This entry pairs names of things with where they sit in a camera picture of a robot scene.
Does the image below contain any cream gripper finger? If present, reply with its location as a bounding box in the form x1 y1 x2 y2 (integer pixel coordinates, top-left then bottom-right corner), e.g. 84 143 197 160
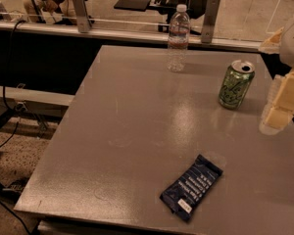
259 27 283 54
262 69 294 130

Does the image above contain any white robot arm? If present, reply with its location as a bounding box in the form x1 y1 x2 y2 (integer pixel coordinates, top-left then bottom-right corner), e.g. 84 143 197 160
259 14 294 135

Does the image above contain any metal barrier rail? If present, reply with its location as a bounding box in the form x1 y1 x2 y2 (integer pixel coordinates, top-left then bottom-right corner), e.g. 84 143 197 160
0 19 262 53

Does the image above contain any person in background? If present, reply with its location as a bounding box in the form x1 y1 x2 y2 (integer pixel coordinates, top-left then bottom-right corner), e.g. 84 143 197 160
24 0 87 25

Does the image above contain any right metal rail bracket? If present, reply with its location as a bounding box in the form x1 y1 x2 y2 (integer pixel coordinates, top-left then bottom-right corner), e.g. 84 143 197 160
201 0 220 44

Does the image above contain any dark blue rxbar wrapper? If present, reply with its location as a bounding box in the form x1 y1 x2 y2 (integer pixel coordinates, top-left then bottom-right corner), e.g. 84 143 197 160
160 155 222 221

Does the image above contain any left metal rail bracket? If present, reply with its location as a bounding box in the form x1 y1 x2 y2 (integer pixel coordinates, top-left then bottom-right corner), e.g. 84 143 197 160
73 0 91 33

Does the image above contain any metal rail bracket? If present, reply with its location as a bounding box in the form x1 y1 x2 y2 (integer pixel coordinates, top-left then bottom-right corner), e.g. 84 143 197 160
201 0 220 44
73 0 91 33

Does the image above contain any clear plastic water bottle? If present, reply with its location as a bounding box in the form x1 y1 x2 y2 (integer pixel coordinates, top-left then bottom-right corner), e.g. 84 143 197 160
168 4 190 72

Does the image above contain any green soda can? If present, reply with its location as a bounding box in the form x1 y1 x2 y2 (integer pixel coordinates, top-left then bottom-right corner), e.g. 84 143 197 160
219 60 255 110

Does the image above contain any black power cable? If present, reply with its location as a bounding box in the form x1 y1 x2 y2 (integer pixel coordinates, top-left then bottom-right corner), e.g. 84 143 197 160
2 19 27 112

